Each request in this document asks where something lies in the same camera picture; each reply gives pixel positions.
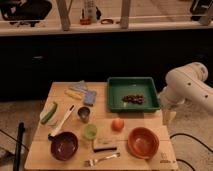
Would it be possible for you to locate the grey blue cloth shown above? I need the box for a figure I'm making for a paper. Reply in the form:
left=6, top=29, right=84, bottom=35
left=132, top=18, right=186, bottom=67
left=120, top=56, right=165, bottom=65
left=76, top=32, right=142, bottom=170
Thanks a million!
left=69, top=80, right=88, bottom=93

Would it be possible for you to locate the dark purple bowl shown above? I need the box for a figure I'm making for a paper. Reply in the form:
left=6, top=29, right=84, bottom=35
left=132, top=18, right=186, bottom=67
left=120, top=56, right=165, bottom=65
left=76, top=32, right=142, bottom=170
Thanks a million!
left=48, top=132, right=78, bottom=161

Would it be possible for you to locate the blue sponge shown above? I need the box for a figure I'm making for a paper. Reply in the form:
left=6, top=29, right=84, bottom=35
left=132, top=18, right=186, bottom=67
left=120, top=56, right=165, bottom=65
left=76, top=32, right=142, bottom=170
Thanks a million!
left=83, top=90, right=97, bottom=106

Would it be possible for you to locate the orange apple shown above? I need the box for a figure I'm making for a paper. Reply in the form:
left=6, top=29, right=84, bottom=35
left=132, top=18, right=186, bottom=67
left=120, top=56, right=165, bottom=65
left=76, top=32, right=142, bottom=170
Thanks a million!
left=112, top=118, right=124, bottom=132

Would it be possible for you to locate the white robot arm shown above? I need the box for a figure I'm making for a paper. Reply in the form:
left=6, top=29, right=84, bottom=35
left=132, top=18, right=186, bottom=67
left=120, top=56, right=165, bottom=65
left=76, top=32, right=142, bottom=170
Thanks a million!
left=158, top=62, right=213, bottom=125

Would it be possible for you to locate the dark grapes bunch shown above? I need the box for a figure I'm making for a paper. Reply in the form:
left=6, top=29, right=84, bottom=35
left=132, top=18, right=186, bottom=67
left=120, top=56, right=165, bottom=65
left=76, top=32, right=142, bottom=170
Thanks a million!
left=122, top=95, right=145, bottom=105

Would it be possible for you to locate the small metal cup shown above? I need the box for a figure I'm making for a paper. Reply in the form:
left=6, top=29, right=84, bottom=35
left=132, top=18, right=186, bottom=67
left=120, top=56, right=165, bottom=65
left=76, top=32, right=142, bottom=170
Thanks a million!
left=78, top=107, right=90, bottom=123

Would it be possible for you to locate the white handled spatula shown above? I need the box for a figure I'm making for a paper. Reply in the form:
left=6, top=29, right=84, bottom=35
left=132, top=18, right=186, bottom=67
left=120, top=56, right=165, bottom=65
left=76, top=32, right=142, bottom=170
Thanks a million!
left=48, top=105, right=75, bottom=140

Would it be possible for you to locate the wooden block with black edge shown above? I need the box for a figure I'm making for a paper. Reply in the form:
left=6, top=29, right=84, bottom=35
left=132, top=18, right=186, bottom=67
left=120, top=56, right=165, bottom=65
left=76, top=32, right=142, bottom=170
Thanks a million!
left=92, top=138, right=117, bottom=153

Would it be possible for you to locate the white bottle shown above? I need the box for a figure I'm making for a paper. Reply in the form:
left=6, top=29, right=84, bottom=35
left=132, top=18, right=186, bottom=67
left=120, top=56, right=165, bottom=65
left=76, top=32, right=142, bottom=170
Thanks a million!
left=84, top=0, right=97, bottom=23

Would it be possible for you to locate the silver fork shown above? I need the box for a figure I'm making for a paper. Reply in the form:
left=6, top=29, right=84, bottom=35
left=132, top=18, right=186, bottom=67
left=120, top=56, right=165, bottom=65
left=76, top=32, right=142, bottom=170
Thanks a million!
left=84, top=152, right=121, bottom=167

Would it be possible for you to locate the black office chair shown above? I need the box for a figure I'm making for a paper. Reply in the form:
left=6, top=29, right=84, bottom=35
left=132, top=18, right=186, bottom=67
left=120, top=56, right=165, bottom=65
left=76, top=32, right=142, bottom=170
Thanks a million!
left=0, top=0, right=52, bottom=27

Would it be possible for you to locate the black pole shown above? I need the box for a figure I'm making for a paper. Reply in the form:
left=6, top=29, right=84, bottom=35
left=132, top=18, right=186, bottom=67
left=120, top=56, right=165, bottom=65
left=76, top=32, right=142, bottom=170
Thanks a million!
left=13, top=122, right=25, bottom=171

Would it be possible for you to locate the green cucumber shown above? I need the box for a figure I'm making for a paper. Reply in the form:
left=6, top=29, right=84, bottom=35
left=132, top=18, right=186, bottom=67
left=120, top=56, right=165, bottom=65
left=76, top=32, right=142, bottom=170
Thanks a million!
left=40, top=102, right=58, bottom=124

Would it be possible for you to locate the black cable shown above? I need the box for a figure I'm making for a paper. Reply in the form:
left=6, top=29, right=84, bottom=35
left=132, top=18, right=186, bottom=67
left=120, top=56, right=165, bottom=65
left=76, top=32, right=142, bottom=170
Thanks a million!
left=169, top=132, right=213, bottom=171

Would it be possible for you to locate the orange bowl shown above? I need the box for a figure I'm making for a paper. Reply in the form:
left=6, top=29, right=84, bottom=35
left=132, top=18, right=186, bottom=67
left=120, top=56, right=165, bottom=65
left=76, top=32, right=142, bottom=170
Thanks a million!
left=127, top=127, right=159, bottom=160

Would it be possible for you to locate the green plastic cup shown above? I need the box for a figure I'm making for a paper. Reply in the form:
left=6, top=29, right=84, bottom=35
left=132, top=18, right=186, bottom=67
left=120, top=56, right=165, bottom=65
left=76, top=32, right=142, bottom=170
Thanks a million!
left=83, top=124, right=97, bottom=140

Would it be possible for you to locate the green plastic tray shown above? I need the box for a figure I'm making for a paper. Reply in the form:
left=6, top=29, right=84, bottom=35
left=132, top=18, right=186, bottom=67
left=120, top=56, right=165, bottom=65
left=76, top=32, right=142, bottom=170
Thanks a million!
left=107, top=77, right=160, bottom=112

